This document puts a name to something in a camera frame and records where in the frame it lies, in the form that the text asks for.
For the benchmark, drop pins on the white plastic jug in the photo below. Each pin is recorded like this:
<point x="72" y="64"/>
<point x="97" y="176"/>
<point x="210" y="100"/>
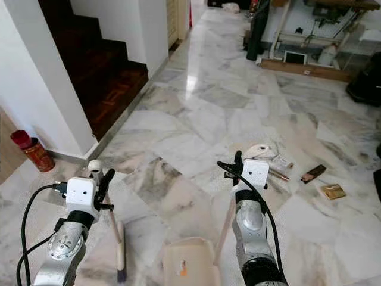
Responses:
<point x="328" y="55"/>

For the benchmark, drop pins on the light wooden cabinet panel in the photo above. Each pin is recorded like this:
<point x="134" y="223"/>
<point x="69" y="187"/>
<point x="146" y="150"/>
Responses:
<point x="9" y="152"/>

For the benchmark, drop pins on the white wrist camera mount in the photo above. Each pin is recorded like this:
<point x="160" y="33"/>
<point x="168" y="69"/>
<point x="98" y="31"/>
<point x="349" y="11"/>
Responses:
<point x="80" y="193"/>
<point x="256" y="173"/>

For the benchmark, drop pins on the tall black case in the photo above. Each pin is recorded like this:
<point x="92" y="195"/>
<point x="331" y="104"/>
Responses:
<point x="257" y="33"/>

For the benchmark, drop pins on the long flat cardboard box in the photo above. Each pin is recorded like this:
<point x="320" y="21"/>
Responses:
<point x="303" y="70"/>

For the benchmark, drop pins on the beige broom with round knob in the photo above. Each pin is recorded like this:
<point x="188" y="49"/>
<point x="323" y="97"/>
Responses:
<point x="121" y="247"/>

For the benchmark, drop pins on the red cylindrical can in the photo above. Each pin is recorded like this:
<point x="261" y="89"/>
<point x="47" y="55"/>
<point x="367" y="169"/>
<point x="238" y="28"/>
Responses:
<point x="38" y="155"/>

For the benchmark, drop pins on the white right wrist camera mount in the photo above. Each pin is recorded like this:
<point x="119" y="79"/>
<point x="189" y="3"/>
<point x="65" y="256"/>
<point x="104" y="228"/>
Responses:
<point x="256" y="173"/>

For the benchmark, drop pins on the dark brown snack wrapper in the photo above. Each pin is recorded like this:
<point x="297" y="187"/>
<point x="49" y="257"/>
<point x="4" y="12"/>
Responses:
<point x="314" y="174"/>

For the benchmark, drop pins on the white framed tablet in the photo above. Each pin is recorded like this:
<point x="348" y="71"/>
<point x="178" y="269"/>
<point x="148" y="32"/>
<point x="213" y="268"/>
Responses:
<point x="295" y="58"/>

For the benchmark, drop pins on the light wooden door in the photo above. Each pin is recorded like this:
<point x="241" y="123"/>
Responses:
<point x="172" y="24"/>

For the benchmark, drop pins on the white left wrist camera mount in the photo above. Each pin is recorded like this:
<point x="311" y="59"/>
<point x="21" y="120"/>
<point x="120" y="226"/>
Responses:
<point x="80" y="193"/>

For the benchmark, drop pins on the dark wooden staircase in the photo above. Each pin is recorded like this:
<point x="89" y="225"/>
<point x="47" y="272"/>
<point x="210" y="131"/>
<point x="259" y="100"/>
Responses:
<point x="107" y="89"/>

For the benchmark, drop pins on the white workbench frame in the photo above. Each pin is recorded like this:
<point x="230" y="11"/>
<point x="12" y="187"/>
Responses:
<point x="303" y="39"/>

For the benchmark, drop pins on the small white carton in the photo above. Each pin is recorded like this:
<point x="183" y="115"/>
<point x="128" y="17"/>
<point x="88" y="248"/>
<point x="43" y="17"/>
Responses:
<point x="283" y="162"/>

